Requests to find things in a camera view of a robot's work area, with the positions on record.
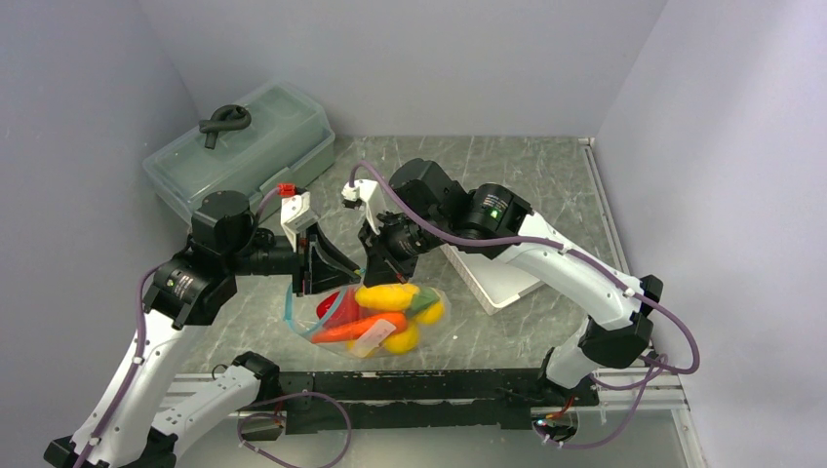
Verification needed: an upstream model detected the green lidded storage box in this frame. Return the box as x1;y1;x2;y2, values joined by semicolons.
142;82;335;220

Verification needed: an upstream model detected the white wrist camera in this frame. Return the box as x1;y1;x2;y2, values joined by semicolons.
341;179;388;234
280;191;319;251

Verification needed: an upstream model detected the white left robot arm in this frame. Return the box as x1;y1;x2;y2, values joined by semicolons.
44;190;360;467

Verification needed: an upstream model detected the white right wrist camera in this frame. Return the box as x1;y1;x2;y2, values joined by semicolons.
341;179;388;234

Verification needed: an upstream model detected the clear zip top bag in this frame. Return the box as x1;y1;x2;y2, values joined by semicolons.
283;283;451;359

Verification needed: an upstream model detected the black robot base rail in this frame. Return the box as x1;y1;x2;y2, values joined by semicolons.
244;369;599;435

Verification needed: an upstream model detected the aluminium frame rail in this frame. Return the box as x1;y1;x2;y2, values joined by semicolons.
577;138;667;401

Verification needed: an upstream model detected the orange toy carrot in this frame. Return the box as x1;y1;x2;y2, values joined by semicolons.
310;312;408;344

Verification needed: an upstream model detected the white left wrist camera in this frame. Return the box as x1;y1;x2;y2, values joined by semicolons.
280;191;319;251

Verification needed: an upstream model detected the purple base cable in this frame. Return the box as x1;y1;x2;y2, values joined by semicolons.
236;395;352;468

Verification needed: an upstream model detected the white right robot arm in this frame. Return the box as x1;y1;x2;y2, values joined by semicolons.
341;158;662;405

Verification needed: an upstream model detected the yellow toy lemon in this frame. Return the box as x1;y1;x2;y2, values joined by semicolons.
413;301;446;326
354;284;420;311

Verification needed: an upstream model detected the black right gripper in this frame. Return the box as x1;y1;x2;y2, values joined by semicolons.
358;207;450;287

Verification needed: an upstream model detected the green toy vegetable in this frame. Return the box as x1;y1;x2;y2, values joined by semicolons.
406;287;441;317

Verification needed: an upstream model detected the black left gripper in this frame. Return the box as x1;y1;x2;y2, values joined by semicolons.
225;218;361;296

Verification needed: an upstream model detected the red toy pepper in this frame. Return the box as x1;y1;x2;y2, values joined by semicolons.
316;288;361;329

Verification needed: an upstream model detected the white perforated plastic basket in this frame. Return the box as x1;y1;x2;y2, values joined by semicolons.
440;245;543;316

